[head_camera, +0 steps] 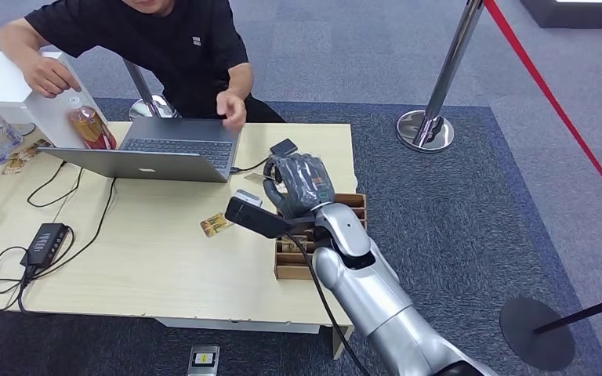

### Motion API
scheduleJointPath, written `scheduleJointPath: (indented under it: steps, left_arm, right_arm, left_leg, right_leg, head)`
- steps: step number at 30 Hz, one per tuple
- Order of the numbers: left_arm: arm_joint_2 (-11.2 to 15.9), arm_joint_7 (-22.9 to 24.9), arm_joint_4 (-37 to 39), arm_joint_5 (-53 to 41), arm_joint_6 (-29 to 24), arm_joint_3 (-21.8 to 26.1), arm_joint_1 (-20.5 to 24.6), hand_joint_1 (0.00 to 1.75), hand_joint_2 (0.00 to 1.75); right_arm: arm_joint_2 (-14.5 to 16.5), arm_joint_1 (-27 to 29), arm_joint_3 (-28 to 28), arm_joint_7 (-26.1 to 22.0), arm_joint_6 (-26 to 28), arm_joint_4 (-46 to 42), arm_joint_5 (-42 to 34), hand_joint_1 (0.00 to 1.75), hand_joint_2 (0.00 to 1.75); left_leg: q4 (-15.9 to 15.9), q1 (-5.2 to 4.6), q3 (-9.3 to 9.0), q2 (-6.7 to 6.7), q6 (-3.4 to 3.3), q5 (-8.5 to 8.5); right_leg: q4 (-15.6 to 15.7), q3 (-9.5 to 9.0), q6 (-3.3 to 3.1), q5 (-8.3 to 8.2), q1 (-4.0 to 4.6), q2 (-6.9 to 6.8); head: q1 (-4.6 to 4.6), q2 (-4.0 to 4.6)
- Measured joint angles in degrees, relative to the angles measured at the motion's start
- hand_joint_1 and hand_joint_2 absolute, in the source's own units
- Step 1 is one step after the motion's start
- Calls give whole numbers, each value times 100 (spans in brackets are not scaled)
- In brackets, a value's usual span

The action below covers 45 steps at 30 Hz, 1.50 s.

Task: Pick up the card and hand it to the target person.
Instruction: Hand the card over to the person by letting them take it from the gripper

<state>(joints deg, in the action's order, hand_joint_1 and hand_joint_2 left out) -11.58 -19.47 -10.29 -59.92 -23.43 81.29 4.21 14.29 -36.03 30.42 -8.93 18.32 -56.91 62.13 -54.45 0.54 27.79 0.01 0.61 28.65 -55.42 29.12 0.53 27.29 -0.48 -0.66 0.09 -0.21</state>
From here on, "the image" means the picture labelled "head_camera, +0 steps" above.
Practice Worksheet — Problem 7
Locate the person's right hand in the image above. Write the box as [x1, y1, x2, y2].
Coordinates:
[20, 54, 82, 99]

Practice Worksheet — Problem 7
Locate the black external drive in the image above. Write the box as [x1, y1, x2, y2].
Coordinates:
[270, 138, 299, 159]

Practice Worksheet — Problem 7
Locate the small grey floor device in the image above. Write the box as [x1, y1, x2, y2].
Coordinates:
[187, 345, 222, 376]

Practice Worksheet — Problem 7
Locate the red barrier belt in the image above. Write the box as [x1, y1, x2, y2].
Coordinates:
[482, 0, 602, 223]

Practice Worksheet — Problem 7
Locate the dark blue rug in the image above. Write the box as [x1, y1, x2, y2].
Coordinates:
[0, 97, 602, 376]

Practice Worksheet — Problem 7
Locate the chrome stanchion post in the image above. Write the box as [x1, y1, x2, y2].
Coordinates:
[395, 0, 484, 154]
[122, 58, 180, 122]

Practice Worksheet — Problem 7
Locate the black drive cable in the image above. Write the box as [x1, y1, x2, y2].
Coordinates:
[230, 155, 272, 175]

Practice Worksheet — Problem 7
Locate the white box cabinet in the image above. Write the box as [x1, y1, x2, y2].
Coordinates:
[0, 50, 110, 150]

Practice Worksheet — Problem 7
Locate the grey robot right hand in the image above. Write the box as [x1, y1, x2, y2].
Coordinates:
[262, 151, 336, 221]

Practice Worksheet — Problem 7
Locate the person's left hand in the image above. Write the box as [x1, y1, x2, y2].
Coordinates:
[215, 90, 248, 132]

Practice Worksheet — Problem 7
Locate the person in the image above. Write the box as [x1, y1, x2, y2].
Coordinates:
[0, 0, 286, 132]

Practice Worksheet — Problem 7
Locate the black stanchion with round base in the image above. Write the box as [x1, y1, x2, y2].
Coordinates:
[499, 290, 602, 373]

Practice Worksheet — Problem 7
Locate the black looped cable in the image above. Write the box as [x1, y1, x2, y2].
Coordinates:
[26, 160, 85, 209]

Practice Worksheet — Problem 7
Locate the grey laptop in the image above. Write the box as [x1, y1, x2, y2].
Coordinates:
[37, 116, 241, 185]

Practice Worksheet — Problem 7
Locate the orange drink bottle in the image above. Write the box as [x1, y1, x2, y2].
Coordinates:
[67, 95, 118, 151]

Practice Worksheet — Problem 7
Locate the black laptop power cable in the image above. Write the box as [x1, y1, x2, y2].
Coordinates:
[31, 177, 118, 282]

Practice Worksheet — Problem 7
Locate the brown wooden card tray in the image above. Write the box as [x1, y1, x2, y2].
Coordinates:
[273, 192, 368, 282]

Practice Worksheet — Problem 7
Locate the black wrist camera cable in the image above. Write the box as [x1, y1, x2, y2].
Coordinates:
[282, 231, 372, 376]

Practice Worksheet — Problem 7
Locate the black hub box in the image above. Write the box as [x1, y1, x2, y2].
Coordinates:
[20, 222, 71, 271]

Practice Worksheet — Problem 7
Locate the dark platform edge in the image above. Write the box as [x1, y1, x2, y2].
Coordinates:
[519, 0, 602, 30]

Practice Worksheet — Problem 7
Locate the black hub cable bundle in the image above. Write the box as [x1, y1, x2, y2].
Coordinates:
[0, 245, 37, 313]

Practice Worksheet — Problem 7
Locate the black wrist camera, pale box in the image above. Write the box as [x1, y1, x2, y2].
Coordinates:
[223, 189, 318, 240]

